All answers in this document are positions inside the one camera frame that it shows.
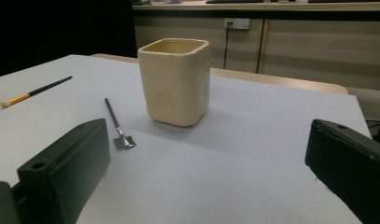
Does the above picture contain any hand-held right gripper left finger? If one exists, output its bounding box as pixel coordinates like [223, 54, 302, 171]
[17, 118, 111, 224]

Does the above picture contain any beige panelled cabinet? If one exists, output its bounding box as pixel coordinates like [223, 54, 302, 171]
[132, 0, 380, 91]

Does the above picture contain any makeup brush with orange ferrule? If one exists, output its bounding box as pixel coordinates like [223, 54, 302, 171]
[0, 76, 73, 109]

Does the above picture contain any black wall socket cable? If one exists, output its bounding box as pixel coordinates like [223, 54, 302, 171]
[222, 23, 231, 70]

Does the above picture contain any black curtain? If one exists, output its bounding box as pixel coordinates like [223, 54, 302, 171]
[0, 0, 138, 79]

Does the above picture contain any wooden table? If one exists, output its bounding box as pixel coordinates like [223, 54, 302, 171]
[91, 53, 349, 95]

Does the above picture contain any thin black brush silver head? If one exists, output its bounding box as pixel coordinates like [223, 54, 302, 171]
[104, 97, 136, 149]

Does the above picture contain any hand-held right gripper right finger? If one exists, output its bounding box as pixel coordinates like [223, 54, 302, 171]
[304, 119, 380, 224]

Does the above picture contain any cream square cup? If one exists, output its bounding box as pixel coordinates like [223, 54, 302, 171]
[137, 37, 211, 128]

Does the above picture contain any white wall socket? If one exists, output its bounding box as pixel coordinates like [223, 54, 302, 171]
[224, 18, 251, 30]

